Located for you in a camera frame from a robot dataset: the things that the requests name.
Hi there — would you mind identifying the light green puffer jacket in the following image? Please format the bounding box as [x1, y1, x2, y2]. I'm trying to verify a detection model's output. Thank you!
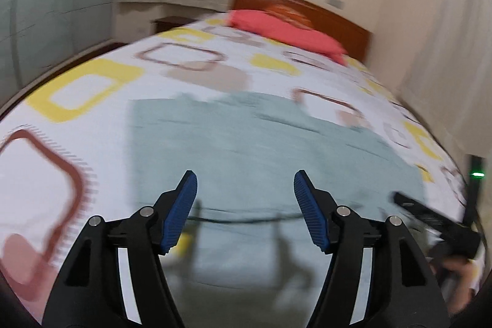
[129, 92, 427, 290]

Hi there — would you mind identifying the red pillow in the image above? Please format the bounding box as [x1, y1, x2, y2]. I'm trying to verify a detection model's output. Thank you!
[228, 9, 348, 65]

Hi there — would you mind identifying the dark wooden nightstand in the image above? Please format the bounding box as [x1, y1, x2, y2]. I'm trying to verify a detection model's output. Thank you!
[151, 16, 200, 34]

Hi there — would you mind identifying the bed with patterned sheet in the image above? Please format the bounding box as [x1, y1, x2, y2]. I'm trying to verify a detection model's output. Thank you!
[0, 11, 471, 325]

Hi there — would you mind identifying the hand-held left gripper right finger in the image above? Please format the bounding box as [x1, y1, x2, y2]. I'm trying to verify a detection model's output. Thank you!
[293, 170, 450, 328]

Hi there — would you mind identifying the wooden headboard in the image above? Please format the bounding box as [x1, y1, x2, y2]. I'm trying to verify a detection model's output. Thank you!
[234, 0, 373, 63]

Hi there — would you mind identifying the person's right hand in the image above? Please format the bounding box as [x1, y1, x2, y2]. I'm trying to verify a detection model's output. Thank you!
[442, 258, 481, 315]

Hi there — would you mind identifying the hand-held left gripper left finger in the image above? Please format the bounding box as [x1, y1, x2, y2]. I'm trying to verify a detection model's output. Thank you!
[42, 170, 198, 328]

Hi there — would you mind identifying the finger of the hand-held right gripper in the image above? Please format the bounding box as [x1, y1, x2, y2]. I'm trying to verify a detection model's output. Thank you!
[393, 191, 462, 233]

